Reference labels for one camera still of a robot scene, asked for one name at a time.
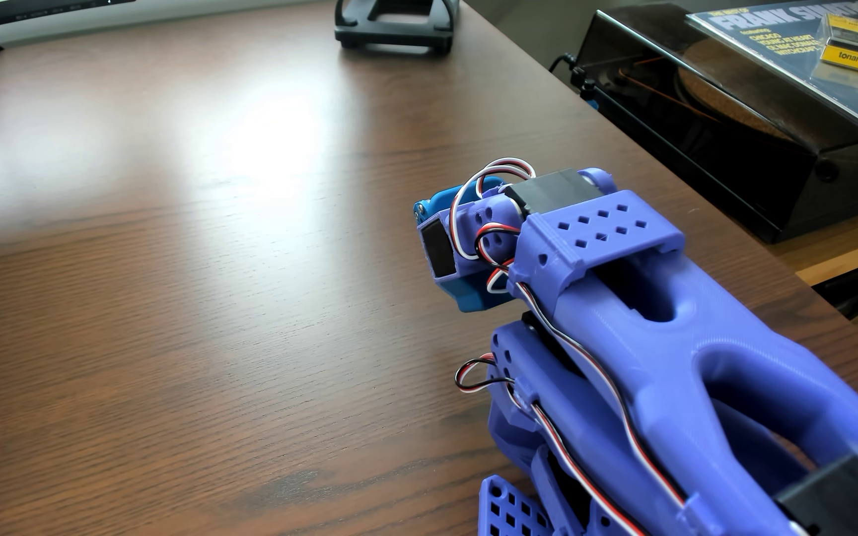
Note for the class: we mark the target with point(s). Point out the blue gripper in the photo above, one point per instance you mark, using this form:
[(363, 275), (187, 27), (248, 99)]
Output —
[(466, 297)]

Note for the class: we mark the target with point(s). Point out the purple perforated robot base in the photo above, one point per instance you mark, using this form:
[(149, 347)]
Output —
[(507, 510)]

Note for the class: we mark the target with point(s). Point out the purple robot arm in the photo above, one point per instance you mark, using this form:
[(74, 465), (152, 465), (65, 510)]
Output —
[(697, 372)]

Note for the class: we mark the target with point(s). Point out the black plastic stand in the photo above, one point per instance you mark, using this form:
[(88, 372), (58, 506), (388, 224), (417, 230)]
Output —
[(395, 30)]

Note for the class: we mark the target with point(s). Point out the black turntable with dust cover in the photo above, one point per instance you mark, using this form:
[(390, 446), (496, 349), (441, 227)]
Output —
[(809, 186)]

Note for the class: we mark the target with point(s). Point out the light wooden shelf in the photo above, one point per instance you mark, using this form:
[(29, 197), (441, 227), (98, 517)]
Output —
[(846, 253)]

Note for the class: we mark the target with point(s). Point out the black monitor base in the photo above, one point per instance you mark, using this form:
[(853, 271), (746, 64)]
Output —
[(27, 11)]

